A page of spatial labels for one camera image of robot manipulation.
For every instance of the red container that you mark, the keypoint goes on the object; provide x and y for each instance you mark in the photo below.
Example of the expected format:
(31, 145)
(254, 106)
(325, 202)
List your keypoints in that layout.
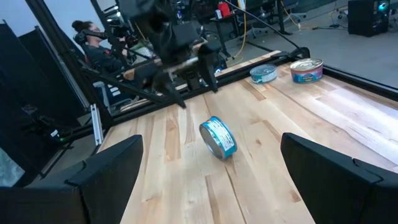
(223, 9)

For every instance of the black metal rig frame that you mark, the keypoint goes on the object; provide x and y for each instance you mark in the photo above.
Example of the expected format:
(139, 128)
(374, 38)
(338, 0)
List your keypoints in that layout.
(236, 77)

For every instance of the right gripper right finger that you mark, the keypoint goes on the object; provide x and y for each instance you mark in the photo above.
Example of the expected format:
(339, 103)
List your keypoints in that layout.
(335, 189)

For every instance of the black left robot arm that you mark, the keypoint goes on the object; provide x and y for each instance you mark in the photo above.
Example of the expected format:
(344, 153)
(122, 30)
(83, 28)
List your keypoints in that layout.
(146, 12)

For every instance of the person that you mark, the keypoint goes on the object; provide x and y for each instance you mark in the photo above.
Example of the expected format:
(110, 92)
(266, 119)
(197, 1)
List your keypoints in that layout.
(99, 57)

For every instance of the black computer tower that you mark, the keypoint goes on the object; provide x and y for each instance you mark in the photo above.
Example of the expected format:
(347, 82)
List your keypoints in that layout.
(368, 17)

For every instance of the silver tin can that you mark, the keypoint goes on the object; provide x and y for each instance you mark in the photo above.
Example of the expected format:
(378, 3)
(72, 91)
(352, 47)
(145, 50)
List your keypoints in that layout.
(263, 74)
(219, 138)

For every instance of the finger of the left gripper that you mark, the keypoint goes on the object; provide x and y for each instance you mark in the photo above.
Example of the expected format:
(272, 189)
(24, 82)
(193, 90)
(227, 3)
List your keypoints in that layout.
(172, 90)
(209, 70)

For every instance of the tin can with colourful label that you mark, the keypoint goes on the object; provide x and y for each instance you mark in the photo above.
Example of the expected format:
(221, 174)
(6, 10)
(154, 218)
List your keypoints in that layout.
(306, 71)

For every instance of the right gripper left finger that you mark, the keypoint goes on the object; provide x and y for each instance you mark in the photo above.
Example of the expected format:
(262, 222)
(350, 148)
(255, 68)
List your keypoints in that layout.
(102, 193)

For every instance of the black fabric panel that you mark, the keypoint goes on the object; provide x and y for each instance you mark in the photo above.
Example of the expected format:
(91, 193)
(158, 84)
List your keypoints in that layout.
(28, 87)

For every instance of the black headset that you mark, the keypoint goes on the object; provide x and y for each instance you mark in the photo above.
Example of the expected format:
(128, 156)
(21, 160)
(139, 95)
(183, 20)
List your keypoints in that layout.
(90, 33)

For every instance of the silver aluminium bar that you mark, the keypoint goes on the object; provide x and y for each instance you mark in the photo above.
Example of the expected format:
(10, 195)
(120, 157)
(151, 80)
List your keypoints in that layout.
(96, 124)

